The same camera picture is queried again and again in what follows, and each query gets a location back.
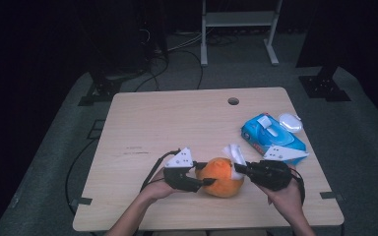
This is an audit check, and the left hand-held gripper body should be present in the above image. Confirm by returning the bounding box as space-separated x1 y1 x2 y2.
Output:
162 147 204 194

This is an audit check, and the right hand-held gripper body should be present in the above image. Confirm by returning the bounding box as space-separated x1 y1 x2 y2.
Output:
246 145 310 192

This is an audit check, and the person's left hand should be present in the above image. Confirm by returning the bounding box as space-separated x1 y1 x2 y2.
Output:
138 167 180 205

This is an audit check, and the person's right hand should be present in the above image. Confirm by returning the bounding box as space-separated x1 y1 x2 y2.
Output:
256 164 307 220

